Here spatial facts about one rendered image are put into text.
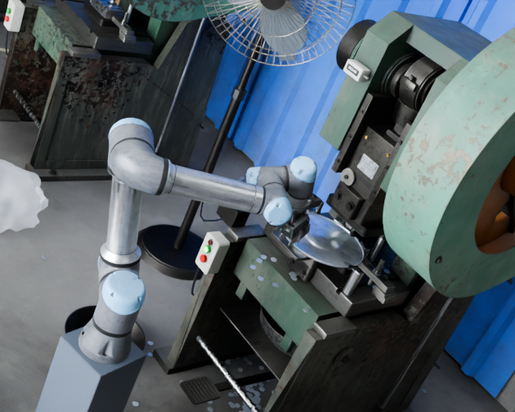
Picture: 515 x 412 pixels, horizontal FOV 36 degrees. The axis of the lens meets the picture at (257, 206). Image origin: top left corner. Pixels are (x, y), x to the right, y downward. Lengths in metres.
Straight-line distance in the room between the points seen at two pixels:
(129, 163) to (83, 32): 1.84
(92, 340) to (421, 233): 0.95
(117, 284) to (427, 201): 0.86
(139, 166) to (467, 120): 0.79
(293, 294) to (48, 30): 1.91
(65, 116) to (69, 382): 1.68
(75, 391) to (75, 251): 1.17
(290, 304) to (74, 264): 1.13
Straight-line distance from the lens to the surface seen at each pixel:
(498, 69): 1.98
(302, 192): 2.24
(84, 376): 2.33
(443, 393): 3.68
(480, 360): 3.80
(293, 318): 2.57
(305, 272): 2.59
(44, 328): 3.05
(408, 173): 2.01
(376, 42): 2.44
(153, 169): 1.99
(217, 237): 2.66
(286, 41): 3.07
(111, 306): 2.21
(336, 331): 2.47
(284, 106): 4.45
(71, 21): 3.88
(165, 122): 4.02
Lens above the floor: 2.00
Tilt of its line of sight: 28 degrees down
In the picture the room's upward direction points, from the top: 24 degrees clockwise
